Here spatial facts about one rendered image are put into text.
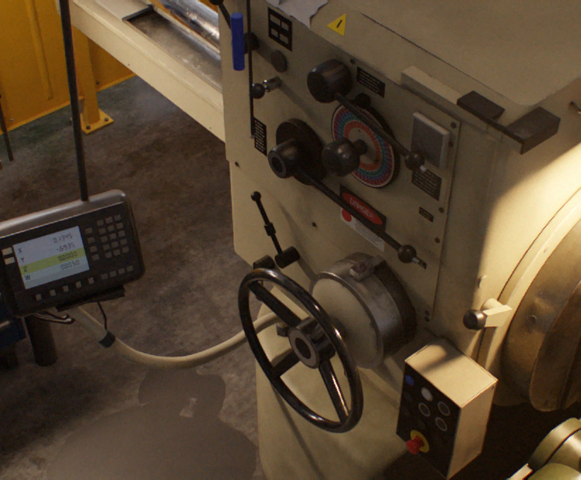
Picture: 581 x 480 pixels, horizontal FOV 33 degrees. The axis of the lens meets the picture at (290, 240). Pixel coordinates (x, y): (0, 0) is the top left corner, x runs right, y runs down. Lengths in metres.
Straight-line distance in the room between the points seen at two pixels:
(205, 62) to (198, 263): 1.29
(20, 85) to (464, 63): 3.07
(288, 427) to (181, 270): 1.25
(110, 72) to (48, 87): 0.33
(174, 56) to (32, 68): 1.63
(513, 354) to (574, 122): 0.51
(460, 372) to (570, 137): 0.49
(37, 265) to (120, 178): 2.14
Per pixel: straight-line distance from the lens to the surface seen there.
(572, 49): 1.81
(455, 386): 1.92
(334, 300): 2.01
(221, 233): 4.17
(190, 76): 2.93
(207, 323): 3.82
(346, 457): 2.76
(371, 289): 1.98
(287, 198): 2.21
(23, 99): 4.60
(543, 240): 1.93
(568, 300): 1.96
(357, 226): 2.04
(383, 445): 2.74
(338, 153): 1.82
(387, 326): 1.99
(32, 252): 2.37
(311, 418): 2.10
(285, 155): 2.00
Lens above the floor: 2.84
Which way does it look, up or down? 43 degrees down
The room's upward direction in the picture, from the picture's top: straight up
